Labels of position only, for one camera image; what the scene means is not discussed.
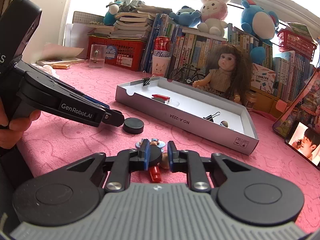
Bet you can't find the black miniature bicycle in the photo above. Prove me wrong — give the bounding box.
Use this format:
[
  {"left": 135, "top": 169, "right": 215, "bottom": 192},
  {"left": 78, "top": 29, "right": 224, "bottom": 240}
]
[{"left": 169, "top": 64, "right": 205, "bottom": 85}]

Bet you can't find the smartphone playing video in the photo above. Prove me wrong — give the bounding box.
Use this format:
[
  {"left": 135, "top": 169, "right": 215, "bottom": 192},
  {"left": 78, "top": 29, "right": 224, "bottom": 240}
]
[{"left": 285, "top": 120, "right": 319, "bottom": 170}]

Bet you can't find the light blue hair clip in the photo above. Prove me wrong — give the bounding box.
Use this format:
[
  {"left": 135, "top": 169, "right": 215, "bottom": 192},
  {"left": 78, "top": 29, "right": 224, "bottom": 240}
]
[{"left": 136, "top": 139, "right": 166, "bottom": 153}]

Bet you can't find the blue white plush far left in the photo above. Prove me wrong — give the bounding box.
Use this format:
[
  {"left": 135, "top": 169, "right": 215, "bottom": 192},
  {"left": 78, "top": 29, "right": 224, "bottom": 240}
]
[{"left": 103, "top": 1, "right": 125, "bottom": 26}]

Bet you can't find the clear plastic cup lid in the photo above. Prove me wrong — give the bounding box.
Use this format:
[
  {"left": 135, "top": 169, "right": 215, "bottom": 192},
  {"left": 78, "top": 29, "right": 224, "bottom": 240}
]
[{"left": 165, "top": 99, "right": 180, "bottom": 107}]

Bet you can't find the red plastic basket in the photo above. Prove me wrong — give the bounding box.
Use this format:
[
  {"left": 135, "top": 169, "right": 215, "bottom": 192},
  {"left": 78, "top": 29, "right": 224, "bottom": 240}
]
[{"left": 277, "top": 29, "right": 317, "bottom": 61}]

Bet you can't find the blue elephant plush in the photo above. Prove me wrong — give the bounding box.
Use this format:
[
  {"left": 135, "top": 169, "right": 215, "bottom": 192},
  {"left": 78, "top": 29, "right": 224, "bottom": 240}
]
[{"left": 169, "top": 5, "right": 201, "bottom": 28}]

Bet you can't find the red Budweiser can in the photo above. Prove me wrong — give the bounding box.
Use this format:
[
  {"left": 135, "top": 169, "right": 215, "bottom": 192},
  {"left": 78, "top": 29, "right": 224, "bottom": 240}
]
[{"left": 153, "top": 36, "right": 171, "bottom": 57}]

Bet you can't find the stack of books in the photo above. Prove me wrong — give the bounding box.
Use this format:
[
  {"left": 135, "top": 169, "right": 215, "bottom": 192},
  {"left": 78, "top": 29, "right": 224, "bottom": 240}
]
[{"left": 87, "top": 3, "right": 173, "bottom": 42}]

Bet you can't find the black binder clip in box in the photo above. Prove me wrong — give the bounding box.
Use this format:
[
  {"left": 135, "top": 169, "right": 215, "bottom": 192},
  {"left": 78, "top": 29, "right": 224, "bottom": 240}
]
[{"left": 203, "top": 111, "right": 221, "bottom": 122}]

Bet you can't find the pink white bunny plush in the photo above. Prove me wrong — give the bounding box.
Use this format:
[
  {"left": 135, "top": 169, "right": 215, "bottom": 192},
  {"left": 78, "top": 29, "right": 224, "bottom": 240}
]
[{"left": 197, "top": 0, "right": 231, "bottom": 37}]

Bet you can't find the black binder clip on edge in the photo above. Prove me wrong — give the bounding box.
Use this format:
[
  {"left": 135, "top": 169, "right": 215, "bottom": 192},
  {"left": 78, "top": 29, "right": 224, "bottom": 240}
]
[{"left": 143, "top": 71, "right": 156, "bottom": 86}]

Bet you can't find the blue white round plush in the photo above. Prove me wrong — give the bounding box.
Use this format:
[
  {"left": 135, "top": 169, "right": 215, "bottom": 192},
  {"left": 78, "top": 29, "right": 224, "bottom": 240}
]
[{"left": 241, "top": 0, "right": 279, "bottom": 64}]

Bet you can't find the white shallow cardboard box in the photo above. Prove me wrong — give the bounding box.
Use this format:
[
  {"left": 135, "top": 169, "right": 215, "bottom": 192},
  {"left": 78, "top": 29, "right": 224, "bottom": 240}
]
[{"left": 116, "top": 77, "right": 259, "bottom": 155}]

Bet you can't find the black round puck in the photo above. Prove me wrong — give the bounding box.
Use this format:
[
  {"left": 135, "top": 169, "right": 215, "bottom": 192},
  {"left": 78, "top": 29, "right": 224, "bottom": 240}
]
[
  {"left": 149, "top": 145, "right": 162, "bottom": 167},
  {"left": 123, "top": 118, "right": 144, "bottom": 134}
]

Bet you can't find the white paper cup with cat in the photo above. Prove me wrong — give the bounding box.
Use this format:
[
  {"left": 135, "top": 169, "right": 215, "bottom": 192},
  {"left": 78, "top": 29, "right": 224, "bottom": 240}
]
[{"left": 152, "top": 56, "right": 171, "bottom": 77}]

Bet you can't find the brown walnut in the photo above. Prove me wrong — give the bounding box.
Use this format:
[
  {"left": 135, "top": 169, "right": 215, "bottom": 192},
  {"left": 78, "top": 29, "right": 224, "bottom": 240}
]
[{"left": 159, "top": 153, "right": 170, "bottom": 170}]

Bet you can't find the red plastic crate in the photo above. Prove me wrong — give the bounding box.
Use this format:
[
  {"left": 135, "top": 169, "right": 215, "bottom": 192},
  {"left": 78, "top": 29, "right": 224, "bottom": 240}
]
[{"left": 87, "top": 35, "right": 146, "bottom": 72}]

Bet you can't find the white colourful pencil box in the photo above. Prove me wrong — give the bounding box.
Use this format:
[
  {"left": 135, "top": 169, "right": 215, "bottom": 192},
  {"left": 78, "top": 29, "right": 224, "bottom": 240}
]
[{"left": 251, "top": 63, "right": 276, "bottom": 94}]

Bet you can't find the brown-haired doll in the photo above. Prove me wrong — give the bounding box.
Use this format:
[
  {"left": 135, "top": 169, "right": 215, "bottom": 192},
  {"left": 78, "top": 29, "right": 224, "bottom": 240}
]
[{"left": 193, "top": 44, "right": 253, "bottom": 105}]

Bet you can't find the pink triangular toy house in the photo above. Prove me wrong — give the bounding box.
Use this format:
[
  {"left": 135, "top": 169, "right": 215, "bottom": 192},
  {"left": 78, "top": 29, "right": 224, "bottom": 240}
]
[{"left": 272, "top": 68, "right": 320, "bottom": 138}]

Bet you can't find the person's left hand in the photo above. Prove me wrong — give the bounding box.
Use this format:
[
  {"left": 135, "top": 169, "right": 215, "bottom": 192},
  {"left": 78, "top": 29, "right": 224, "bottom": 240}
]
[{"left": 0, "top": 102, "right": 41, "bottom": 149}]

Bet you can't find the pink table cloth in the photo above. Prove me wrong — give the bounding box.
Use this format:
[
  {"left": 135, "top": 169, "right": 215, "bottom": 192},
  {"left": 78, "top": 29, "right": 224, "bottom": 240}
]
[{"left": 17, "top": 64, "right": 320, "bottom": 232}]

